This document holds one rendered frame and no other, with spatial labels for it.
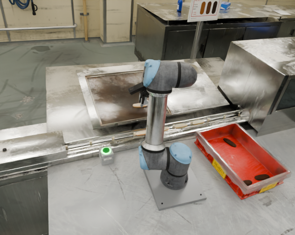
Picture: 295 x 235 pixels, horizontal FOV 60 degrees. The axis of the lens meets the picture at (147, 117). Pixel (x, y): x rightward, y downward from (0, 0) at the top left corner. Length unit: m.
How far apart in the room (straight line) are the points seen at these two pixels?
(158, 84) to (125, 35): 4.05
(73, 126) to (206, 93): 1.03
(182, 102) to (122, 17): 3.29
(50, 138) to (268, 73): 1.37
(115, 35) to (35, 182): 3.83
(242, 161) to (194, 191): 0.43
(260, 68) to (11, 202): 1.72
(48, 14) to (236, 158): 4.15
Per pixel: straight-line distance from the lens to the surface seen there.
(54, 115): 1.89
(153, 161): 1.24
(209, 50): 3.79
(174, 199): 1.38
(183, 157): 1.25
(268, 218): 1.51
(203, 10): 2.47
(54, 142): 1.53
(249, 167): 1.69
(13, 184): 1.62
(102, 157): 1.46
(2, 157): 1.53
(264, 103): 1.84
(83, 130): 1.74
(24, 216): 1.87
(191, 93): 2.02
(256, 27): 4.15
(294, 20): 5.60
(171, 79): 1.10
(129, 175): 1.47
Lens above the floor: 1.95
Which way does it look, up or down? 38 degrees down
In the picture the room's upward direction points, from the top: 6 degrees clockwise
